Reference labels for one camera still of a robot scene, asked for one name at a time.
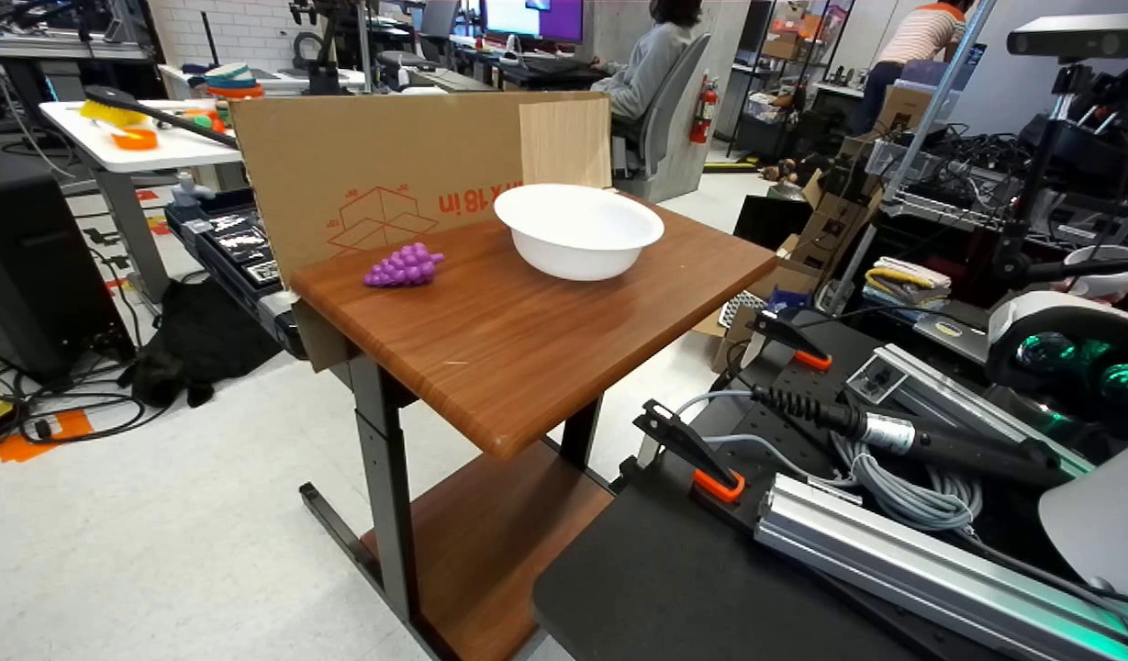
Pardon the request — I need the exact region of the white bowl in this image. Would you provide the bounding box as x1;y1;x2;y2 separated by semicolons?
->
493;184;665;282

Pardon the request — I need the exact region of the black clamp with orange tips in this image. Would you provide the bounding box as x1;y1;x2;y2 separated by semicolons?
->
631;398;748;505
745;309;834;373

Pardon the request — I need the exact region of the purple toy grape bunch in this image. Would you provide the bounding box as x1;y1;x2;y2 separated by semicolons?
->
363;242;445;289

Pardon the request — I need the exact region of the light wood board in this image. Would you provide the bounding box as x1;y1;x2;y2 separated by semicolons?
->
519;96;613;191

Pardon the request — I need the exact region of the office chair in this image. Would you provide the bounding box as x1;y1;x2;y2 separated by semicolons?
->
612;33;713;182

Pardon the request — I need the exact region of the red fire extinguisher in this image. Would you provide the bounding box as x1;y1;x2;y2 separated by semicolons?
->
689;74;720;146

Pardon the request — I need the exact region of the cardboard box with red print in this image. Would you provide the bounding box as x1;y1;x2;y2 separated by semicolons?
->
229;90;613;374

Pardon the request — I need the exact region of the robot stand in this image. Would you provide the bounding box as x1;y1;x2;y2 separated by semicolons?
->
531;310;1128;661

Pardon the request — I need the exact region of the person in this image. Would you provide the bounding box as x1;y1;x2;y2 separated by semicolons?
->
589;0;708;126
846;0;979;137

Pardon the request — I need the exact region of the stack of cardboard boxes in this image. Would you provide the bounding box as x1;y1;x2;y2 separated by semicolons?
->
773;134;888;299

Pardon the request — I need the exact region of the monitor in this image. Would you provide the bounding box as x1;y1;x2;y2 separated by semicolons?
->
483;0;586;46

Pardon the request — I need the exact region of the black equipment case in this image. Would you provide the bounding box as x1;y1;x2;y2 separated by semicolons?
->
163;188;308;360

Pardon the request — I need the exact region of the silver metal box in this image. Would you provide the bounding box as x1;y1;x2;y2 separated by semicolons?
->
843;343;1095;480

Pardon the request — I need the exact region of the stack of folded cloths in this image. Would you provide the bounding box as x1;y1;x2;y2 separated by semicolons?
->
861;256;953;310

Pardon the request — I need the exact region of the black bag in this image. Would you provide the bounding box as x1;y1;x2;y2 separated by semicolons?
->
117;274;285;410

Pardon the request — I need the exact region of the metal pole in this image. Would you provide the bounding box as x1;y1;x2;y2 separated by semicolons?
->
819;0;998;316

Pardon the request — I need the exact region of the stack of coloured discs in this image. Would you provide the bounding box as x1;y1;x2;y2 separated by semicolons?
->
202;62;265;100

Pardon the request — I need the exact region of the white table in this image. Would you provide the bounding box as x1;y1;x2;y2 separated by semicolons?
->
38;97;245;306

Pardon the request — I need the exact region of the brush with yellow bristles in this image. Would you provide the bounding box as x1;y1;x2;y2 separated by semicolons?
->
78;85;240;151

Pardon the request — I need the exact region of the black cabinet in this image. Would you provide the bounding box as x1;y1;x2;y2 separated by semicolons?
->
0;136;135;385

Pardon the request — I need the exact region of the coil of grey cable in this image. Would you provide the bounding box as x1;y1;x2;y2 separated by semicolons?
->
828;430;985;533

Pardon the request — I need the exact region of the black cable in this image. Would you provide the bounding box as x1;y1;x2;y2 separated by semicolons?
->
750;385;1074;488

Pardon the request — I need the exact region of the aluminium rail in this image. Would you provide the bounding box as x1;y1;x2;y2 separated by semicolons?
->
754;472;1128;661

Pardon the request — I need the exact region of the camera on mount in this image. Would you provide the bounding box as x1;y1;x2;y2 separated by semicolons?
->
989;11;1128;287

